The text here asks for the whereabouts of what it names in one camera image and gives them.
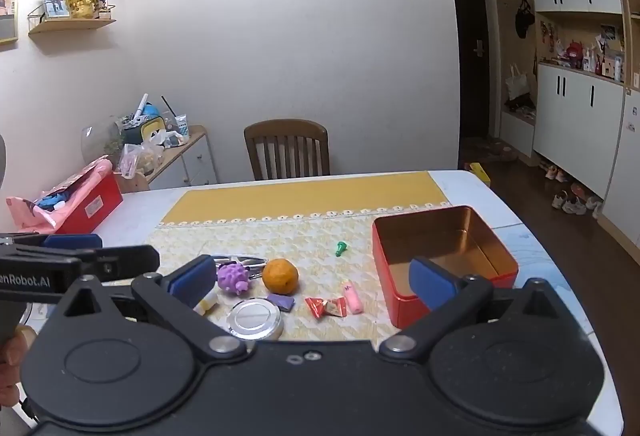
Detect red metal tin box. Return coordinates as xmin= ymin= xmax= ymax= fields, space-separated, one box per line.
xmin=372 ymin=205 xmax=518 ymax=329

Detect purple spiky ball toy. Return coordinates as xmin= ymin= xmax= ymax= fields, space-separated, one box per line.
xmin=217 ymin=263 xmax=250 ymax=296

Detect round silver tin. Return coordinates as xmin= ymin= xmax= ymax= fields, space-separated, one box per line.
xmin=227 ymin=297 xmax=284 ymax=341

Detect pink small bottle toy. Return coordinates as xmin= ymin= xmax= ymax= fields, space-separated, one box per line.
xmin=342 ymin=281 xmax=363 ymax=315

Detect orange mandarin fruit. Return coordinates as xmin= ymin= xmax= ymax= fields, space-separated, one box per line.
xmin=262 ymin=258 xmax=299 ymax=295

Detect purple eraser block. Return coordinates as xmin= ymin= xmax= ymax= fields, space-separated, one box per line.
xmin=267 ymin=294 xmax=295 ymax=312

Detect red candy wrapper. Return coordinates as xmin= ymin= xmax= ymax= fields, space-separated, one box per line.
xmin=305 ymin=297 xmax=347 ymax=319

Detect white yellow supplement bottle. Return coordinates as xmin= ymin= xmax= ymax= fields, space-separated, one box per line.
xmin=193 ymin=289 xmax=218 ymax=315

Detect person's left hand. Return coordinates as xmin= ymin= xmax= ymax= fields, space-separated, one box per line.
xmin=0 ymin=324 xmax=37 ymax=408

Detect red gift box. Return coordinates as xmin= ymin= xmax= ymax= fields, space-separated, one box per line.
xmin=6 ymin=155 xmax=122 ymax=234

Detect clear plastic bag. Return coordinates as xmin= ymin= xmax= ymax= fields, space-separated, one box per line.
xmin=118 ymin=142 xmax=164 ymax=180

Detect green small peg toy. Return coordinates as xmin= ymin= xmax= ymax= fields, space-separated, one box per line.
xmin=335 ymin=241 xmax=348 ymax=257

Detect white drawer cabinet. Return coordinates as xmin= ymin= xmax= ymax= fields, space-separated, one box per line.
xmin=115 ymin=125 xmax=218 ymax=193

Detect yellow box on floor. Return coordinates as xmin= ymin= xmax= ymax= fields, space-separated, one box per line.
xmin=469 ymin=162 xmax=491 ymax=188

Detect yellow blue toy container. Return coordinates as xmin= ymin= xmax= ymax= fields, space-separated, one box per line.
xmin=122 ymin=103 xmax=165 ymax=144

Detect yellow houndstooth table runner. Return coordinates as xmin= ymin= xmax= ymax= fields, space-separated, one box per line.
xmin=148 ymin=173 xmax=450 ymax=345

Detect shoes on floor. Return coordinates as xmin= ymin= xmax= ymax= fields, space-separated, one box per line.
xmin=544 ymin=165 xmax=603 ymax=219

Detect brown wooden chair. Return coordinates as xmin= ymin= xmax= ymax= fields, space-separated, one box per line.
xmin=244 ymin=118 xmax=331 ymax=180

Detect white tote bag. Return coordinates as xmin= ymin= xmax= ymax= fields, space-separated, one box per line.
xmin=506 ymin=64 xmax=530 ymax=100

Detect small photo on shelf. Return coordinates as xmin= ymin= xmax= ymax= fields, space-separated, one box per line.
xmin=42 ymin=0 xmax=70 ymax=18

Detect black hanging bag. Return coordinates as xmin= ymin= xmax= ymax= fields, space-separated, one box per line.
xmin=514 ymin=0 xmax=536 ymax=39

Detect wooden wall shelf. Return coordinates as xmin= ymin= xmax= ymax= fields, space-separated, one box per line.
xmin=27 ymin=6 xmax=116 ymax=35

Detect white wall cabinet unit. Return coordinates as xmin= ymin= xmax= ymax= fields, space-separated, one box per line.
xmin=487 ymin=0 xmax=640 ymax=247

